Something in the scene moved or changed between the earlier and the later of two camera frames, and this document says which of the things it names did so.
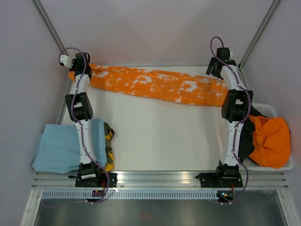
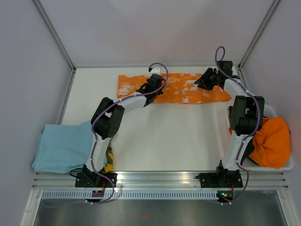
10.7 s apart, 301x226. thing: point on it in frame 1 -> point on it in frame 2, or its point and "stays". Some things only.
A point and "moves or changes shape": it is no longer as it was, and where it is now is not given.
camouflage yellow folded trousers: (109, 133) stays
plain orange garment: (271, 141) stays
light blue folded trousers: (59, 149) stays
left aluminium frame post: (49, 25) stays
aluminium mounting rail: (157, 181) stays
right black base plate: (220, 180) stays
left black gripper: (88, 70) -> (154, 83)
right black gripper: (211, 64) -> (203, 81)
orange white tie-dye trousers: (182, 87) moves or changes shape
